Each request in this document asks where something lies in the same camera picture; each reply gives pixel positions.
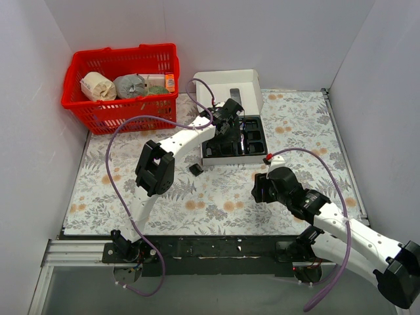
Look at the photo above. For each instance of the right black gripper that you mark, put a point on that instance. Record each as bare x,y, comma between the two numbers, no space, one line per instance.
260,191

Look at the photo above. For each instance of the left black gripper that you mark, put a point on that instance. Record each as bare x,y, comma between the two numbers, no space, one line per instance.
228,137

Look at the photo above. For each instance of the white hair clipper box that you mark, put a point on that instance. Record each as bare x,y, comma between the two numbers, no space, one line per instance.
245,140

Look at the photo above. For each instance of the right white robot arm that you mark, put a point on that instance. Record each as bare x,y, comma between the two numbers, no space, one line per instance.
390,265

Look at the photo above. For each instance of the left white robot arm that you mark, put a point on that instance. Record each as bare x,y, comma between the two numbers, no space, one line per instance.
155,169

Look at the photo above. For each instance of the floral table mat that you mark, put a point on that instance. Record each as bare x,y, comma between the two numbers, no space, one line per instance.
219,200

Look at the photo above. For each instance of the red plastic shopping basket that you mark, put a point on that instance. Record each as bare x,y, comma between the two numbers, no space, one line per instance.
104,117

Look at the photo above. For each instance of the orange small box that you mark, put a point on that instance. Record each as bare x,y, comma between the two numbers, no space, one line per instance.
170,82

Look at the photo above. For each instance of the green broccoli-like item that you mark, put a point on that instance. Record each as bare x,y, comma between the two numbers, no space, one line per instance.
155,90

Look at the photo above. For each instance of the white flat box in basket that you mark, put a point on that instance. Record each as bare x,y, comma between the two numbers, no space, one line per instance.
151,80

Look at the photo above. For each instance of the grey wrapped roll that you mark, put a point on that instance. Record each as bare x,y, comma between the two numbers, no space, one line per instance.
130,86

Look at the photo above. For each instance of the beige paper-wrapped roll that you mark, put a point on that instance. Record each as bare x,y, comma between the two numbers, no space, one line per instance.
97,87

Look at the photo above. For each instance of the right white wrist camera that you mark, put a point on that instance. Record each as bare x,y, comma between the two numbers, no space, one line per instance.
273,162

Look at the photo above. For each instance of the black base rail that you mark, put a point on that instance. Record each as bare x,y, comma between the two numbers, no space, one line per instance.
216,255

